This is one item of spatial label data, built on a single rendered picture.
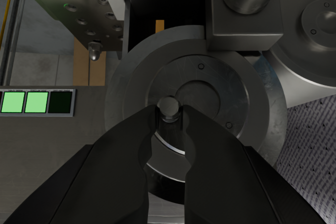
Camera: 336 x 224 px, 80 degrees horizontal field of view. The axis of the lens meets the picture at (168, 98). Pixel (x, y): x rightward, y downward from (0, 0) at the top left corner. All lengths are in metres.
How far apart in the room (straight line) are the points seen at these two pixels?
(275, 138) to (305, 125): 0.19
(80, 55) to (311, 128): 2.60
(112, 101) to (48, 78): 3.32
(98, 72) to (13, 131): 2.05
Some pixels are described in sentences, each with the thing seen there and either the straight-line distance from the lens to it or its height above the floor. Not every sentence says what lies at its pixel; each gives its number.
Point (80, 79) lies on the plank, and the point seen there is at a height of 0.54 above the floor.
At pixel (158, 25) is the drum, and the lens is 1.97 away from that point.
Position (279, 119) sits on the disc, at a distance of 0.18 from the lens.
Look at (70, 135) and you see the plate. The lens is 0.55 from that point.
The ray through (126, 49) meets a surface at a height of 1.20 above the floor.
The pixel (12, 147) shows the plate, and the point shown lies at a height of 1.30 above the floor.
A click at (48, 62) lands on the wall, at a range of 3.57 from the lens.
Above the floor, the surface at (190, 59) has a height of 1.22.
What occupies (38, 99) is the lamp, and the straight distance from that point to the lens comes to 0.60.
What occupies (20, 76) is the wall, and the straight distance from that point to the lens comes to 3.65.
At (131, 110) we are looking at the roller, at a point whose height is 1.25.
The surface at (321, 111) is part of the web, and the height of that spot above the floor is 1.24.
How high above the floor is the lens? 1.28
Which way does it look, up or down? 12 degrees down
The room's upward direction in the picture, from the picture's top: 179 degrees counter-clockwise
